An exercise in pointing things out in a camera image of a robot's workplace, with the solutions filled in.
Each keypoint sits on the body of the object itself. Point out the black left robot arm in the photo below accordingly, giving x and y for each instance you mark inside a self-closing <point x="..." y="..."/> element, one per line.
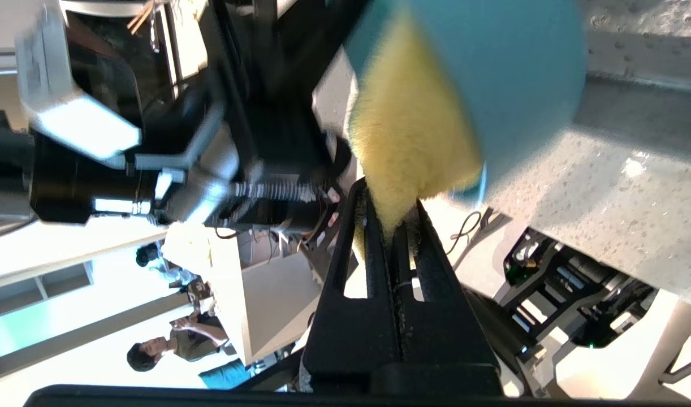
<point x="68" y="186"/>

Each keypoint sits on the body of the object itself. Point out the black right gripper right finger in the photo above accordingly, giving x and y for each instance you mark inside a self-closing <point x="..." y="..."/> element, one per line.
<point x="447" y="350"/>

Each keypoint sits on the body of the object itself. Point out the blue bowl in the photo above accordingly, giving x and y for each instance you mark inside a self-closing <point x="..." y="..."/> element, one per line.
<point x="521" y="73"/>

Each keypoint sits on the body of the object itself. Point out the white open shelf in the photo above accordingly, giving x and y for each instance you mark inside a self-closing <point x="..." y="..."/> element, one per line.
<point x="40" y="288"/>

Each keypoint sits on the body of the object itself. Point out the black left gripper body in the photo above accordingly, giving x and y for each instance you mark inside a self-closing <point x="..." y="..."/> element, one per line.
<point x="283" y="130"/>

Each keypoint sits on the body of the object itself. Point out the person in olive shirt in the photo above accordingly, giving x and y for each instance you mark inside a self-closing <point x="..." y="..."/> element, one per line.
<point x="187" y="342"/>

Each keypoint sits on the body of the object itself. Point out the person in white shirt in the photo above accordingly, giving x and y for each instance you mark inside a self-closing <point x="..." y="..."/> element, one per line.
<point x="164" y="265"/>

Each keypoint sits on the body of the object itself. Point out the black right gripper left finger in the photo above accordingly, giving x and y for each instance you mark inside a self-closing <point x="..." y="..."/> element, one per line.
<point x="351" y="339"/>

